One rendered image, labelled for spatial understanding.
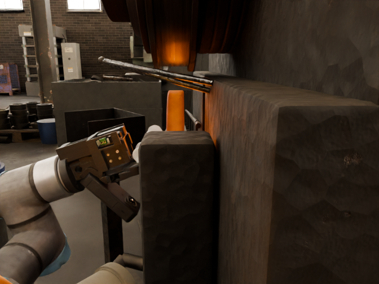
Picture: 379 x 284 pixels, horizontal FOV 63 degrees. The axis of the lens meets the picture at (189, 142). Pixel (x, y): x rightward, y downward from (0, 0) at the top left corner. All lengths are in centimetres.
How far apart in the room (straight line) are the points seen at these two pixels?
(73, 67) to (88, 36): 131
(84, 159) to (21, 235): 16
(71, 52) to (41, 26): 273
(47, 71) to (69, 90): 458
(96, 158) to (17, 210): 16
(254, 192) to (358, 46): 11
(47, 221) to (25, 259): 9
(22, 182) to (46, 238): 10
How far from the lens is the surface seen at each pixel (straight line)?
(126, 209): 56
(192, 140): 39
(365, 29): 22
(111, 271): 34
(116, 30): 1088
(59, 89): 316
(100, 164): 53
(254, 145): 22
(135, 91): 304
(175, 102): 60
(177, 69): 352
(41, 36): 774
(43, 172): 57
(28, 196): 58
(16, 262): 55
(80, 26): 1115
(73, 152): 55
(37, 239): 59
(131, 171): 51
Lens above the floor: 89
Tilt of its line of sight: 14 degrees down
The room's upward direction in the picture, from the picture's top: straight up
